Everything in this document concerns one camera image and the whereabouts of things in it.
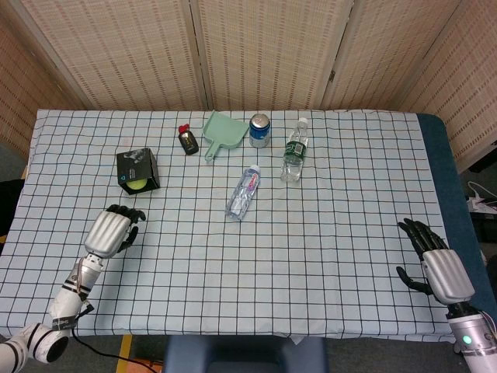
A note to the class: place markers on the green label water bottle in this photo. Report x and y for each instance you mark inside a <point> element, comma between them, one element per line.
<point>294,153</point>

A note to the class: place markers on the blue padded table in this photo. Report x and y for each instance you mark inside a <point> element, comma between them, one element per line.
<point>438,155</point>

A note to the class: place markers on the woven folding screen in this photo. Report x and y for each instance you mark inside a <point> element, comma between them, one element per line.
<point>264,50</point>

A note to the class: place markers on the black cardboard box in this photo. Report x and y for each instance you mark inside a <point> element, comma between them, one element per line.
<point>136,163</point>

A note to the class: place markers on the blue soda can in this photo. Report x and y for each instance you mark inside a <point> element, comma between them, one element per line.
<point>259,132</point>

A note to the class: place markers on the checkered light blue tablecloth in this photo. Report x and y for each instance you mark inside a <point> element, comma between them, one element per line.
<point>272,272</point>

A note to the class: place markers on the small black bottle red cap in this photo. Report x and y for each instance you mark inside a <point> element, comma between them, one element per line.
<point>189,141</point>

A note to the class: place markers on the mint green plastic dustpan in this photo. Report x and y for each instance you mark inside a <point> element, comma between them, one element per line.
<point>224,132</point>

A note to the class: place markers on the yellow tennis ball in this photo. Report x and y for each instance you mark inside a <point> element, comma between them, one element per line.
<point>137,184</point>

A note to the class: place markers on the pink label water bottle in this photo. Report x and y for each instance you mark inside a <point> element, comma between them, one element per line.
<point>242,194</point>

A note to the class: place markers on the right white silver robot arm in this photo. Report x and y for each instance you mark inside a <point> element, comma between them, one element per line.
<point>475,342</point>

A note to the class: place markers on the blue padded chair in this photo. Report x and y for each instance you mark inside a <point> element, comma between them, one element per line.
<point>244,355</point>

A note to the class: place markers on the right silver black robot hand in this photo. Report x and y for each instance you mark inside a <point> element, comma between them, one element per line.
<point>446,274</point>

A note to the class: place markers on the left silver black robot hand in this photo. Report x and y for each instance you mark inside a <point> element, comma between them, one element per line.
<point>106,233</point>

